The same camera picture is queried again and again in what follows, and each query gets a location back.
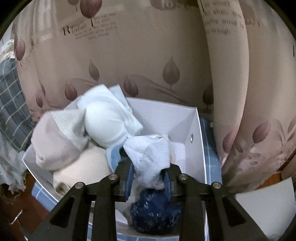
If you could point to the beige ribbed underwear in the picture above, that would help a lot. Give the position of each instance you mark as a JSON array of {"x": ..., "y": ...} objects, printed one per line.
[{"x": 59, "y": 138}]

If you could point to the blue checked cloth cover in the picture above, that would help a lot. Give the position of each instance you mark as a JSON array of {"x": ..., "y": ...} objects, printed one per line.
[{"x": 210, "y": 157}]

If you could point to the light blue striped sock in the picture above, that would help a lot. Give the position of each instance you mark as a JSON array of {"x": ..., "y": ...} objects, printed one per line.
[{"x": 115, "y": 155}]

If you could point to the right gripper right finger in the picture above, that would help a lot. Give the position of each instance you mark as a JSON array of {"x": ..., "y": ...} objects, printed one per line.
[{"x": 172, "y": 187}]

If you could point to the white XINCCI shoe box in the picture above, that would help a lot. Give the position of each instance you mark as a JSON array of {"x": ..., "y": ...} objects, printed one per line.
[{"x": 180, "y": 123}]

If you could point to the white sock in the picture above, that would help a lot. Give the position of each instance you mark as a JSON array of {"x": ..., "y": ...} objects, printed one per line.
[{"x": 90, "y": 167}]

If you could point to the white crumpled cloth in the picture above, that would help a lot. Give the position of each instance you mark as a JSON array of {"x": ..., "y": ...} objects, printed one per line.
[{"x": 13, "y": 170}]

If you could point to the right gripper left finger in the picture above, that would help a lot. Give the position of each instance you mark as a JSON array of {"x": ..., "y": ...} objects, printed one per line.
[{"x": 123, "y": 185}]

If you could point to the light blue underwear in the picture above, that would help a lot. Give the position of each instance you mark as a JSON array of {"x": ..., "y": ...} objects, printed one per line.
[{"x": 109, "y": 119}]

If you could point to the dark blue patterned sock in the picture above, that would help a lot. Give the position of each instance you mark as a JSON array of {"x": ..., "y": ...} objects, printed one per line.
[{"x": 154, "y": 214}]

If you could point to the grey plaid blanket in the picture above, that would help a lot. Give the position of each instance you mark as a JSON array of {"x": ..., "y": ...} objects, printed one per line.
[{"x": 16, "y": 122}]

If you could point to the floral white underwear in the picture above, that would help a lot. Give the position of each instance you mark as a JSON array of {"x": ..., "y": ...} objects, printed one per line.
[{"x": 150, "y": 155}]

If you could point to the floral beige bedsheet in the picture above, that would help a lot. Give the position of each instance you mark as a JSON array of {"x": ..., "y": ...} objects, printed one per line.
[{"x": 233, "y": 60}]

